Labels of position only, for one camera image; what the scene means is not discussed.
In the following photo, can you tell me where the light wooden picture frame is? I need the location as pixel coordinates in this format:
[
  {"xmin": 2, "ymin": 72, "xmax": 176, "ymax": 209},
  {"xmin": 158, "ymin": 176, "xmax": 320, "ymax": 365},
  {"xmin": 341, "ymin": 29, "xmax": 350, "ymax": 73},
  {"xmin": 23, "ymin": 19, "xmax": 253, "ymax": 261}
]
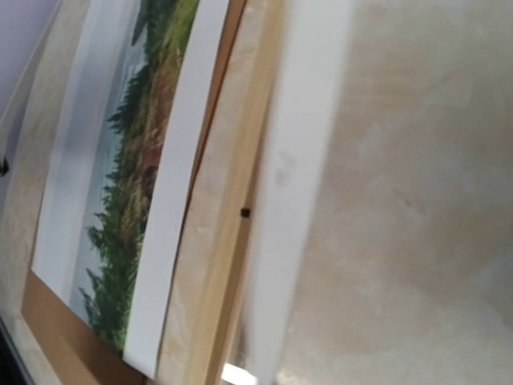
[{"xmin": 155, "ymin": 1, "xmax": 287, "ymax": 384}]

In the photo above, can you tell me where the landscape photo white border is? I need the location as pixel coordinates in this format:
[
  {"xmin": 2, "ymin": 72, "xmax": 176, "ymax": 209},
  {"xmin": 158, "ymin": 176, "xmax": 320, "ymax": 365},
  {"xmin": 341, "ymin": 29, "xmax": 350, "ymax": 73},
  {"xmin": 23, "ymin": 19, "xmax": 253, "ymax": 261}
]
[{"xmin": 32, "ymin": 1, "xmax": 229, "ymax": 378}]

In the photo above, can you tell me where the white passe-partout mat sheet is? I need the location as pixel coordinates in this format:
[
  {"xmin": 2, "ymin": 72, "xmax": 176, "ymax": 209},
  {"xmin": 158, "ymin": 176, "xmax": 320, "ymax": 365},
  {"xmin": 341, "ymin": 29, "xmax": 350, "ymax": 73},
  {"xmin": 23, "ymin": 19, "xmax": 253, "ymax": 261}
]
[{"xmin": 244, "ymin": 1, "xmax": 355, "ymax": 384}]

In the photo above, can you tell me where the brown hardboard backing panel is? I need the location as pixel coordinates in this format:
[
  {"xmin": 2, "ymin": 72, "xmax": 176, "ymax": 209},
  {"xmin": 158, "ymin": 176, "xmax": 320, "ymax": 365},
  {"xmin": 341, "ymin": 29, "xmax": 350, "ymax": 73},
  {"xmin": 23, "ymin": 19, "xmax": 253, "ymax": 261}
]
[{"xmin": 22, "ymin": 1, "xmax": 245, "ymax": 384}]

